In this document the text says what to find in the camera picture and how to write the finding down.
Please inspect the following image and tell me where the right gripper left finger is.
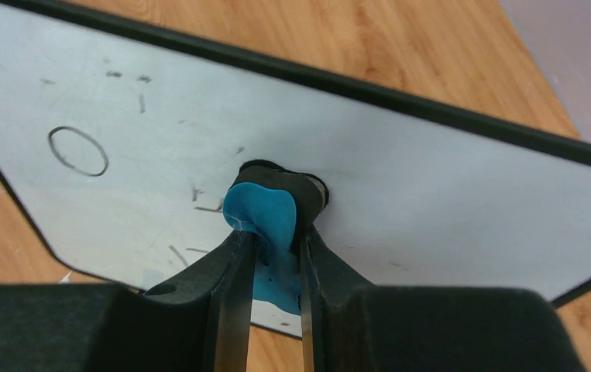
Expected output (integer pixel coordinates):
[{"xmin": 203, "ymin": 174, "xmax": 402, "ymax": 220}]
[{"xmin": 0, "ymin": 232, "xmax": 256, "ymax": 371}]

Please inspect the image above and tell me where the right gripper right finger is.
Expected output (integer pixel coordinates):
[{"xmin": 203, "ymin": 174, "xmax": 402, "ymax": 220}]
[{"xmin": 299, "ymin": 229, "xmax": 584, "ymax": 371}]

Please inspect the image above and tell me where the blue and black eraser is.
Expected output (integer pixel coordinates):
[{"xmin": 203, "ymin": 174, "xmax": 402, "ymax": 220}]
[{"xmin": 222, "ymin": 160, "xmax": 329, "ymax": 315}]

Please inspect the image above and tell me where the black framed whiteboard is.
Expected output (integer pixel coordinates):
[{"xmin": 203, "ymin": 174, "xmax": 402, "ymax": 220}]
[{"xmin": 0, "ymin": 0, "xmax": 591, "ymax": 340}]

